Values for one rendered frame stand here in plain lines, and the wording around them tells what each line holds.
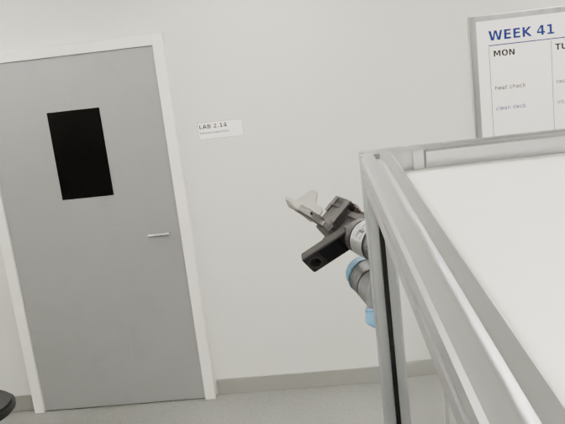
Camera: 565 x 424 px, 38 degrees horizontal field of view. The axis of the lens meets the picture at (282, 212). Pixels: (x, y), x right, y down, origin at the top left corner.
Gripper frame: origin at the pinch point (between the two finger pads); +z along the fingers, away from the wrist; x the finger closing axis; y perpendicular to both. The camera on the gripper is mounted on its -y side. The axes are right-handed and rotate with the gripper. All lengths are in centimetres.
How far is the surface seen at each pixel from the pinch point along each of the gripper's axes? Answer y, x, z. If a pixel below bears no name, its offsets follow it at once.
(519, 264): -14, 56, -105
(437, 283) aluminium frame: -21, 65, -108
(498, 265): -15, 57, -104
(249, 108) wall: 79, -98, 245
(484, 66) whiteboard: 170, -151, 171
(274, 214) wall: 45, -149, 235
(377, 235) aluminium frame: -10, 38, -68
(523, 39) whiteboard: 192, -152, 161
